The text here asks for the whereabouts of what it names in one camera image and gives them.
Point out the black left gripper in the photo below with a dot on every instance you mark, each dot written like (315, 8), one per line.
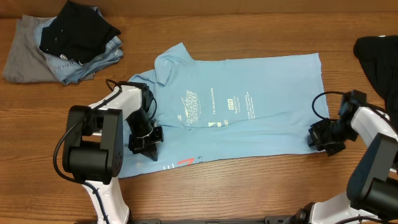
(148, 148)

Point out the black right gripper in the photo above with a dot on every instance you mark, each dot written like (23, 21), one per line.
(323, 137)

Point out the light blue printed t-shirt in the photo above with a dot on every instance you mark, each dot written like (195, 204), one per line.
(212, 110)

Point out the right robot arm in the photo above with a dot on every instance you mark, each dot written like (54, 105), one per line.
(371, 195)

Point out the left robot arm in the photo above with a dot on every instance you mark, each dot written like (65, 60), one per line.
(91, 151)

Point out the black garment at right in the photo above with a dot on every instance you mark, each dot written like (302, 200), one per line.
(378, 58)

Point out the black folded garment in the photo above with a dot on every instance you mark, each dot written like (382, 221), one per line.
(78, 33)

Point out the grey folded garment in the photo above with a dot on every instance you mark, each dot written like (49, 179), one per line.
(26, 63)

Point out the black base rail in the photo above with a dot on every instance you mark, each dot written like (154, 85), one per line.
(266, 220)

